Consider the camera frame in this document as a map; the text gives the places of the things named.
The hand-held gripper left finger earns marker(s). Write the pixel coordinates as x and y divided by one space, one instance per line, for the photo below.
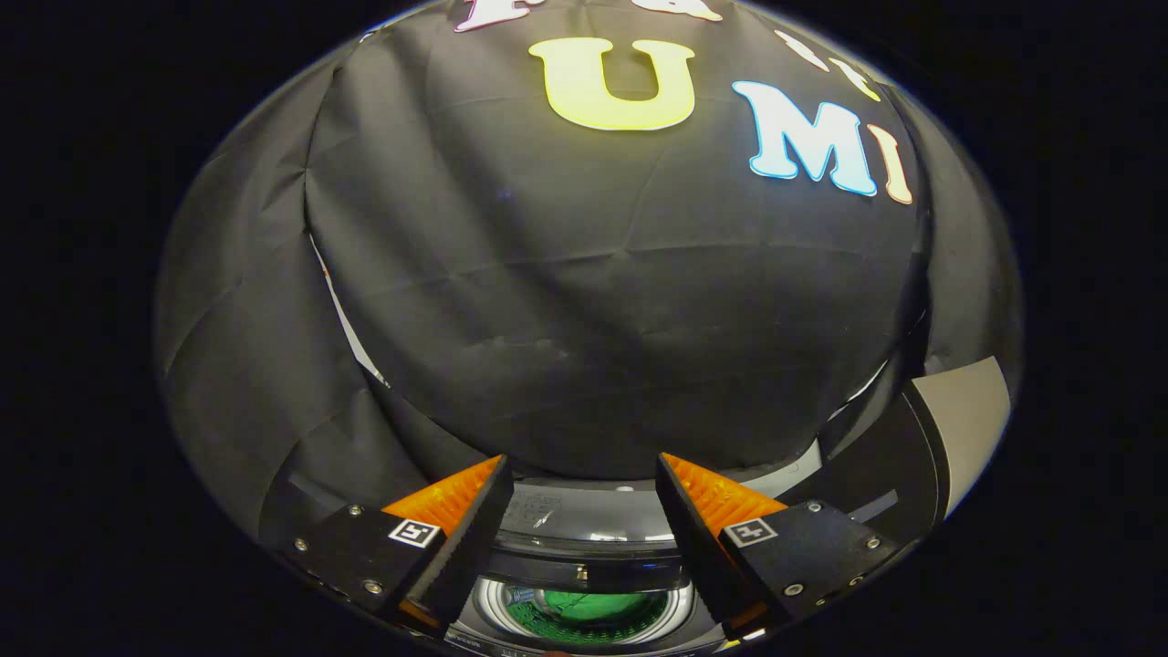
470 538

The grey washing machine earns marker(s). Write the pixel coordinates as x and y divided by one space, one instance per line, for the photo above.
593 497

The beige cabinet with dark top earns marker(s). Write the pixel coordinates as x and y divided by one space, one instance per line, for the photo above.
967 411

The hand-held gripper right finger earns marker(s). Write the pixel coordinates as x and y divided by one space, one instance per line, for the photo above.
695 538

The black backdrop cloth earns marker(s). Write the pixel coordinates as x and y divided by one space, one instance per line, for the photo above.
593 301

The green polo shirt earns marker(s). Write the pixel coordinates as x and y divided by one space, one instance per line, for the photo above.
584 610

